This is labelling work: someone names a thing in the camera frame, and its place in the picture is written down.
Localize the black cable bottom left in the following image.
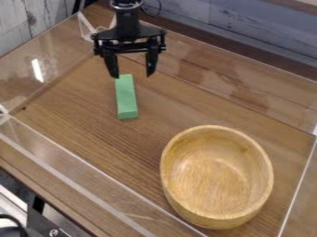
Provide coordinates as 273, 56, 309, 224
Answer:
0, 215, 28, 237

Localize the green rectangular block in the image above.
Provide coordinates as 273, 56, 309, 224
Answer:
115, 74, 139, 119

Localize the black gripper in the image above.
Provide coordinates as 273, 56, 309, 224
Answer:
91, 6, 166, 79

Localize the brown wooden bowl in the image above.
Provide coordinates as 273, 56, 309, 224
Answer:
159, 125, 274, 230

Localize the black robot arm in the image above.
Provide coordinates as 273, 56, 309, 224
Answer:
91, 0, 167, 79

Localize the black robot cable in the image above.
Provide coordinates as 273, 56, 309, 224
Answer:
141, 0, 163, 19

